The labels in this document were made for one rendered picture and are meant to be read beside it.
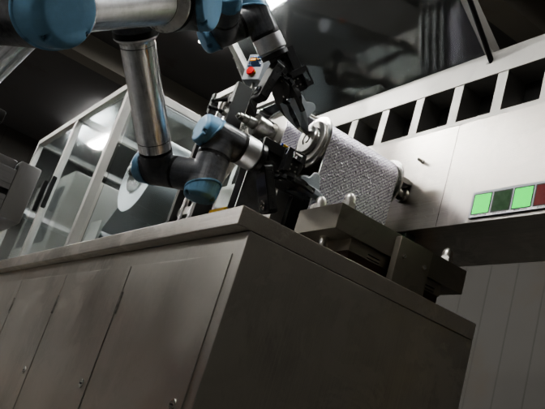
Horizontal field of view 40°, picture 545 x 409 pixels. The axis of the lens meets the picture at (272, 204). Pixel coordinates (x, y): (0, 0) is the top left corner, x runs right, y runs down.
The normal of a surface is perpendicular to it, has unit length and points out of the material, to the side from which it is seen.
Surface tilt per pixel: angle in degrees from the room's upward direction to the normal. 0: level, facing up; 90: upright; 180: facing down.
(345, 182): 90
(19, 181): 90
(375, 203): 90
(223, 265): 90
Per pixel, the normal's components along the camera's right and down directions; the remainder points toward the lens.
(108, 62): 0.52, -0.13
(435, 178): -0.79, -0.41
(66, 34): 0.84, 0.18
